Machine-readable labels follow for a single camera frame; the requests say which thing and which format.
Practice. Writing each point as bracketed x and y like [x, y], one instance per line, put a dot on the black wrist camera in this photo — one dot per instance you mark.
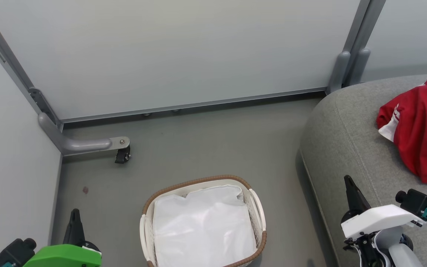
[13, 253]
[416, 203]

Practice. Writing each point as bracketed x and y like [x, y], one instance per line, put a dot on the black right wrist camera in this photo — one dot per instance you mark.
[416, 203]

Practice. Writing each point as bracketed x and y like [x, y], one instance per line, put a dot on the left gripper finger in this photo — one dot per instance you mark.
[79, 231]
[69, 231]

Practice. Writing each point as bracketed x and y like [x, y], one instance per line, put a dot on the grey partition post with hinge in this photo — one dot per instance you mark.
[9, 63]

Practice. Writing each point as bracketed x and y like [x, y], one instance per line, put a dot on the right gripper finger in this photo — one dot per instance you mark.
[360, 200]
[351, 205]

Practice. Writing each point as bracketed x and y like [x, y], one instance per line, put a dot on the grey fabric sofa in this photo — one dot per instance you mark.
[350, 141]

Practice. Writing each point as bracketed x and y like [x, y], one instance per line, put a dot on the white brown-rimmed laundry basket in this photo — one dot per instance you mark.
[256, 207]

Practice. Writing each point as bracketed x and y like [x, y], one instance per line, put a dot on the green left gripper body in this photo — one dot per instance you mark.
[63, 256]

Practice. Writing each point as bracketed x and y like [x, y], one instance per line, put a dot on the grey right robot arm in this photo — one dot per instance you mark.
[395, 248]

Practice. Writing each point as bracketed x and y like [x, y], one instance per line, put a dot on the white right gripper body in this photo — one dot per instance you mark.
[376, 218]

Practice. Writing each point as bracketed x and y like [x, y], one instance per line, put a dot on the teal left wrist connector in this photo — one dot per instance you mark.
[9, 264]

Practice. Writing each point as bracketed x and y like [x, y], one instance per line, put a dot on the grey partition support foot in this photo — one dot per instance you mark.
[80, 144]

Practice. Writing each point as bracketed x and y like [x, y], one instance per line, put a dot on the red and white shirt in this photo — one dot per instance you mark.
[424, 129]

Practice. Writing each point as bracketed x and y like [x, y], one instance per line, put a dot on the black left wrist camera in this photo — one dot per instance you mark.
[13, 253]

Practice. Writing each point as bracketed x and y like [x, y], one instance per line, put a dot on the grey partition post with brackets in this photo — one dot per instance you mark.
[354, 44]

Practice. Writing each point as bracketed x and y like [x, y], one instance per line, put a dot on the black caster wheel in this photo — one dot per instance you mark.
[122, 155]

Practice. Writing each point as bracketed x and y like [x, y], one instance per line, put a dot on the white basket liner cloth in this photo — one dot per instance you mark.
[202, 226]

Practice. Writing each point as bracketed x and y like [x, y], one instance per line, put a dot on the grey partition bottom rail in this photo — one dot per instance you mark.
[191, 104]

